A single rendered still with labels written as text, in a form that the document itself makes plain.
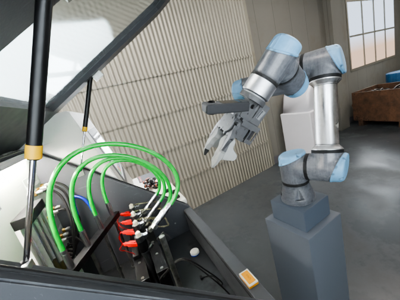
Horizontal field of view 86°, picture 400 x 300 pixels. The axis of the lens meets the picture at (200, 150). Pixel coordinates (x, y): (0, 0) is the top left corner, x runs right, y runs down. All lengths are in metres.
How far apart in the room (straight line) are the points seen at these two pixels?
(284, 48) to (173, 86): 2.29
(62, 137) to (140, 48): 1.90
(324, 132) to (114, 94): 2.13
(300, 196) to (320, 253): 0.26
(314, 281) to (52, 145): 1.25
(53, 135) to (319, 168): 1.07
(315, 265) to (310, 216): 0.21
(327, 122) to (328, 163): 0.16
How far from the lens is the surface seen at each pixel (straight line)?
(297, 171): 1.00
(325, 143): 0.97
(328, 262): 1.25
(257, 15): 3.93
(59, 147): 1.04
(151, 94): 2.67
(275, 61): 0.57
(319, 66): 1.00
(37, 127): 0.35
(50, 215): 0.73
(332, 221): 1.17
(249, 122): 0.56
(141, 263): 0.86
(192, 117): 2.85
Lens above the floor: 1.48
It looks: 14 degrees down
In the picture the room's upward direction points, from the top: 15 degrees counter-clockwise
